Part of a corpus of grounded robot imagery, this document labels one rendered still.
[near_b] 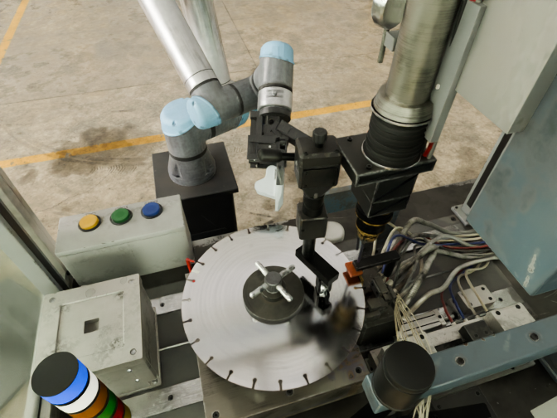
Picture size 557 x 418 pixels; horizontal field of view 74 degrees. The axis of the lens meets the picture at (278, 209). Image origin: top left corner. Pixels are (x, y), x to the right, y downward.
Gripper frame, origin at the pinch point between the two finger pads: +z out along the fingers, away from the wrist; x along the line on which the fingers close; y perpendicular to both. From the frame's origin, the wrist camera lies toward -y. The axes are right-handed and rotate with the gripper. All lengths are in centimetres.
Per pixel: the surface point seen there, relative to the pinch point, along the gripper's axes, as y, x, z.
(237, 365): 5.4, 14.4, 28.3
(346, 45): -49, -252, -197
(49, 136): 166, -166, -69
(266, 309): 1.4, 10.0, 20.0
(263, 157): 2.0, 25.5, -2.7
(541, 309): -62, -16, 20
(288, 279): -2.3, 6.5, 14.8
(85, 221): 44.5, -6.9, 4.4
